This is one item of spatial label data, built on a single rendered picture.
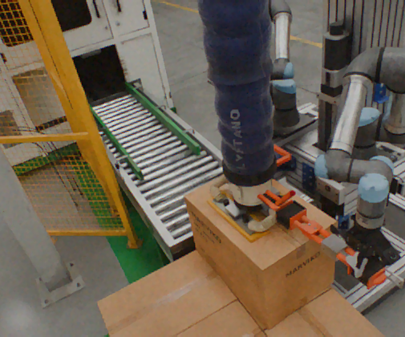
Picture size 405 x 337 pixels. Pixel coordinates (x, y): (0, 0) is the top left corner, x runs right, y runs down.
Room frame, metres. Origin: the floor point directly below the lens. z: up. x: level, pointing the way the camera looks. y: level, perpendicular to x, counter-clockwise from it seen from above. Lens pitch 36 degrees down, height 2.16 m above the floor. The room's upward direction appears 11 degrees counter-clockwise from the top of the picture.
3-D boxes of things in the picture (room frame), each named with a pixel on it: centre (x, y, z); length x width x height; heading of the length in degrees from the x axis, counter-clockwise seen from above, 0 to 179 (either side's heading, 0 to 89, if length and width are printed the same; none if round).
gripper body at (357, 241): (0.82, -0.45, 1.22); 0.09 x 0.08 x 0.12; 26
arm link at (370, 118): (1.42, -0.72, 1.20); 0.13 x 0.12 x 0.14; 55
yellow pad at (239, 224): (1.29, -0.11, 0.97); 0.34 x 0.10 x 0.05; 26
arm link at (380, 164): (0.91, -0.50, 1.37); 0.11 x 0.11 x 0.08; 55
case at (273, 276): (1.33, -0.20, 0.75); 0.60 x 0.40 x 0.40; 26
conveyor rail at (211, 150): (2.87, 0.07, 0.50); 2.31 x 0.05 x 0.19; 22
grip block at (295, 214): (1.11, -0.31, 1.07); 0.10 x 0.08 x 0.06; 116
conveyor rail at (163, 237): (2.63, 0.68, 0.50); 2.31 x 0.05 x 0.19; 22
